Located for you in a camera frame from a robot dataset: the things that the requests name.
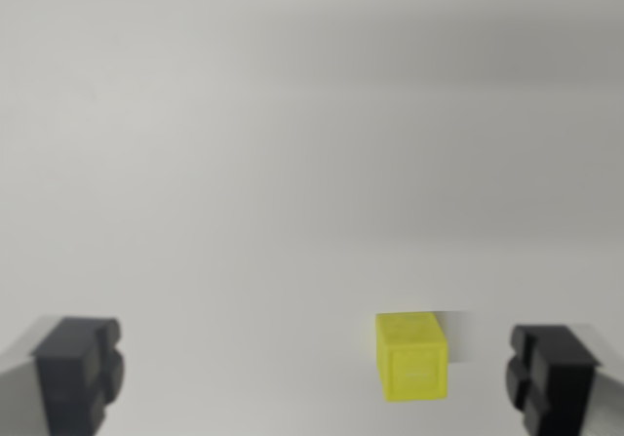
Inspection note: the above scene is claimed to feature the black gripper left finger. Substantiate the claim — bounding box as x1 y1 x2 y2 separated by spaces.
0 314 127 436

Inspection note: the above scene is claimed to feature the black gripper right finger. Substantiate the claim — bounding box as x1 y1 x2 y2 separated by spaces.
504 322 624 436

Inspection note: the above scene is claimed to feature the yellow cube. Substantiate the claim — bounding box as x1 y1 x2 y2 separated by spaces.
374 311 449 403

